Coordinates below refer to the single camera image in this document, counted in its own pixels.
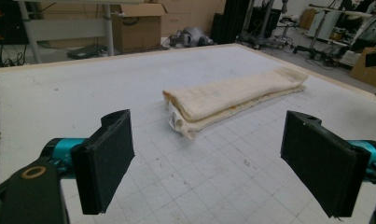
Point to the black wheeled stand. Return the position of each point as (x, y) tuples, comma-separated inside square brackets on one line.
[(314, 40)]

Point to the open cardboard box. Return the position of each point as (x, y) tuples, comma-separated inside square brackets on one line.
[(138, 27)]

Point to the black curtain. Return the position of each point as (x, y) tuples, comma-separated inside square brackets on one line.
[(230, 20)]

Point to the stack of large cardboard boxes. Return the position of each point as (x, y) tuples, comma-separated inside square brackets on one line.
[(188, 15)]

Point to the grey metal table frame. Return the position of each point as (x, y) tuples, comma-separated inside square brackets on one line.
[(64, 29)]

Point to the brown cardboard box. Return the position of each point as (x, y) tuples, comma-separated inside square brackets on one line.
[(367, 68)]

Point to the cream towel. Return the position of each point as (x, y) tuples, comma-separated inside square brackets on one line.
[(229, 98)]

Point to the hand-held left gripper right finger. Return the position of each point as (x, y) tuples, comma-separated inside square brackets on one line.
[(325, 165)]

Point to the grey robot head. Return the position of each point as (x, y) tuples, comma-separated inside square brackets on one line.
[(190, 37)]

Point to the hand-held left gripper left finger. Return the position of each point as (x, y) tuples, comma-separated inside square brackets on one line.
[(103, 161)]

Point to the black flat device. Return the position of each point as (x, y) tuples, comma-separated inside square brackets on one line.
[(86, 51)]

